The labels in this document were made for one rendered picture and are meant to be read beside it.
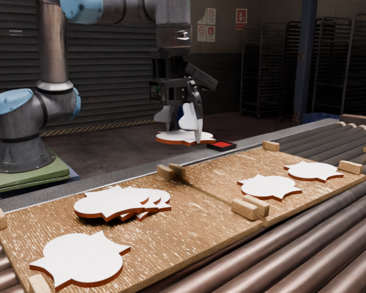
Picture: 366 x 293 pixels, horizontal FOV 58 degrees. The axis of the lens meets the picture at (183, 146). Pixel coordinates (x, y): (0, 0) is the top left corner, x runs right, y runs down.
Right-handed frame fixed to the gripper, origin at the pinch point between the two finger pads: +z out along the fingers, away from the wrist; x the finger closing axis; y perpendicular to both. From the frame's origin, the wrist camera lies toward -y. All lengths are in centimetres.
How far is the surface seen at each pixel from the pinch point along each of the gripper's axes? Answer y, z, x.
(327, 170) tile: -33.7, 12.7, 18.2
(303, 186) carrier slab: -20.8, 13.1, 19.6
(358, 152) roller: -68, 18, 10
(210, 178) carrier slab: -6.4, 12.5, 1.6
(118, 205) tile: 22.5, 8.1, 7.4
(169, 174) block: 3.0, 10.1, -3.0
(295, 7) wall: -541, -76, -347
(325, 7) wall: -536, -70, -283
